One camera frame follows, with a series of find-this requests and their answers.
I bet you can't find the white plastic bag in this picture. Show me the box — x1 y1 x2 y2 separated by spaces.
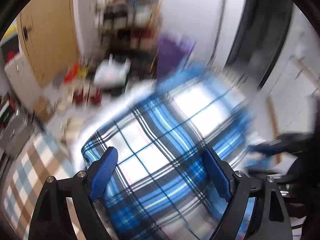
93 54 131 88

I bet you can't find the yellow lid shoe box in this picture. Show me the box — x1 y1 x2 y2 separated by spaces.
1 24 18 42

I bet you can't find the black red shoe box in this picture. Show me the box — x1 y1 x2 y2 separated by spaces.
1 36 20 63

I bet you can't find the wooden door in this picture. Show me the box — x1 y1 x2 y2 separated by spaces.
17 0 79 87

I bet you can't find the silver flat suitcase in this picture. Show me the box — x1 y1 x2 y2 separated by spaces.
1 109 34 158

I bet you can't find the checkered bed blanket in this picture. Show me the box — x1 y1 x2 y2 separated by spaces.
1 132 75 239

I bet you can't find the purple cloth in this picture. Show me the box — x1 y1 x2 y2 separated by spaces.
156 33 196 79

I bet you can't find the red plastic bag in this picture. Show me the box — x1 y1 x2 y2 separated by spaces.
63 63 80 83

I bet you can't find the wooden shoe rack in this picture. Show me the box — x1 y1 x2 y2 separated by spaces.
95 0 162 51

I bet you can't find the blue white plaid shirt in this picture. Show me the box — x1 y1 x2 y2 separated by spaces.
81 68 250 239

